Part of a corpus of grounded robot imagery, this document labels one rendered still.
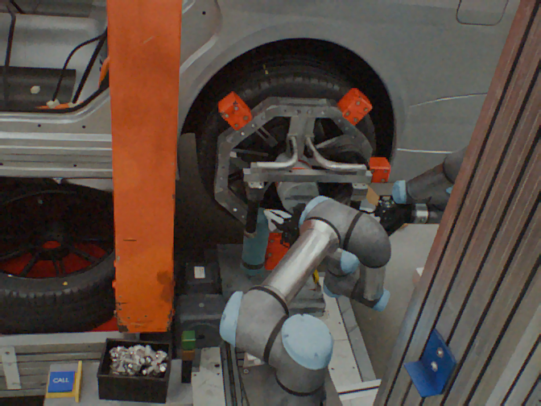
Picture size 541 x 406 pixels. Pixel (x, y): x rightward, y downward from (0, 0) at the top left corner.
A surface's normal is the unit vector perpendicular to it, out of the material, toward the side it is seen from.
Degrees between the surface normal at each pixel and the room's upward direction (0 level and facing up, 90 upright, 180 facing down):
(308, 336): 7
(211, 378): 0
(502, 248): 90
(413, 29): 90
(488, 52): 90
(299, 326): 7
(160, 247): 90
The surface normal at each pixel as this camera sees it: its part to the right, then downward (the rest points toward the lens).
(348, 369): 0.12, -0.80
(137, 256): 0.15, 0.61
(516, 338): -0.96, 0.07
